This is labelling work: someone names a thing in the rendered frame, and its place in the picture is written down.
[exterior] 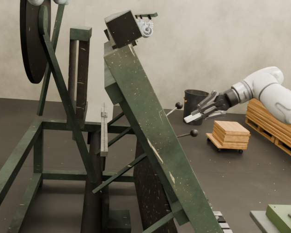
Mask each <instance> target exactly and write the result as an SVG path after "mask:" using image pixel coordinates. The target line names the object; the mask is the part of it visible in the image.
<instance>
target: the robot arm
mask: <svg viewBox="0 0 291 233"><path fill-rule="evenodd" d="M283 80H284V76H283V73H282V72H281V70H280V69H279V68H277V67H266V68H263V69H261V70H258V71H256V72H254V73H252V74H250V75H249V76H247V77H246V78H245V79H244V80H242V81H240V82H238V83H236V84H234V85H232V86H231V89H228V90H226V91H224V92H222V93H217V92H216V91H214V90H213V91H212V92H211V94H210V95H209V96H208V97H206V98H205V99H204V100H202V101H201V102H200V103H199V104H198V105H197V106H198V108H197V110H195V111H193V112H191V115H190V116H188V117H186V118H184V120H185V122H186V123H188V122H190V121H192V120H195V121H196V120H198V119H200V118H203V119H204V120H205V121H206V120H210V119H214V118H217V117H226V111H227V110H228V109H229V108H231V107H233V106H235V105H237V104H238V103H239V104H243V103H245V102H247V101H249V100H251V99H253V98H255V99H257V100H259V101H260V102H261V103H262V104H263V106H264V107H265V108H266V110H267V111H268V112H269V113H270V114H271V115H272V116H273V117H274V118H276V119H277V120H278V121H280V122H282V123H284V124H288V125H291V91H290V90H289V89H286V88H284V87H283V86H281V84H282V82H283ZM215 96H216V98H215V99H214V100H213V101H212V102H210V103H208V102H209V101H210V100H212V99H213V98H214V97H215ZM207 103H208V104H207ZM211 107H212V108H211ZM209 108H210V109H209ZM207 109H208V110H207ZM205 110H206V111H205ZM218 110H222V111H221V112H219V113H214V114H211V113H213V112H215V111H218ZM203 111H204V112H203ZM201 112H202V113H201ZM288 216H289V217H290V218H291V213H289V214H288Z"/></svg>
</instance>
